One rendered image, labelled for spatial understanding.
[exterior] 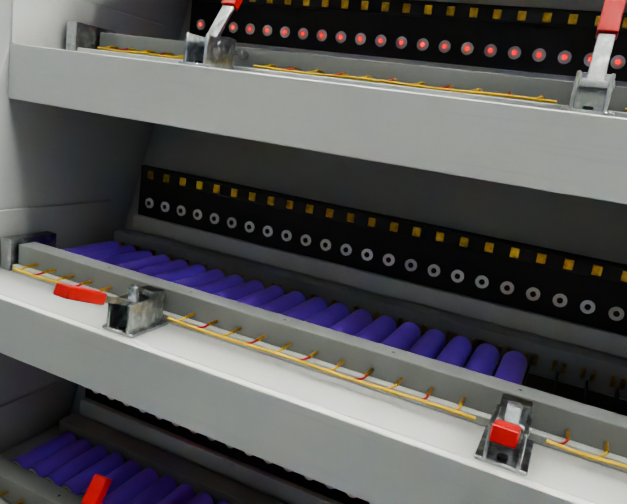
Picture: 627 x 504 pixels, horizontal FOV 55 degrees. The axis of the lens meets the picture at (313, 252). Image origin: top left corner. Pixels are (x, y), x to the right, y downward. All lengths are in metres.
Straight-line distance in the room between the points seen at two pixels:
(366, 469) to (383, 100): 0.22
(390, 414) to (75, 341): 0.23
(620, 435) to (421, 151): 0.20
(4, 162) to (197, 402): 0.29
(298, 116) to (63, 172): 0.29
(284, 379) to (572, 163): 0.22
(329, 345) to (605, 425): 0.17
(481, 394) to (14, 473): 0.40
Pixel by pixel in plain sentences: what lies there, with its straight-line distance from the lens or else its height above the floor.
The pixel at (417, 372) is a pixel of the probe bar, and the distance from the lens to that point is 0.40.
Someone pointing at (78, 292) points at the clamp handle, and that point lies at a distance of 0.40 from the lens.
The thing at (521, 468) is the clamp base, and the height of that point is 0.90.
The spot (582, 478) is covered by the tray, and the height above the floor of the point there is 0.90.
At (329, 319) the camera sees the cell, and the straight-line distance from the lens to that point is 0.47.
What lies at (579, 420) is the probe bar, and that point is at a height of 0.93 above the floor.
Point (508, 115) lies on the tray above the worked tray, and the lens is 0.37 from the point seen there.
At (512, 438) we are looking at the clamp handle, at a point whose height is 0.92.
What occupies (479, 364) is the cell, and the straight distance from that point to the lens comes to 0.43.
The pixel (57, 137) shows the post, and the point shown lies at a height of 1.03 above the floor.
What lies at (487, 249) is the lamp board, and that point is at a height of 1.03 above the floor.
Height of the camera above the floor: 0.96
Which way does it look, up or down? 3 degrees up
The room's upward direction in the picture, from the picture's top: 15 degrees clockwise
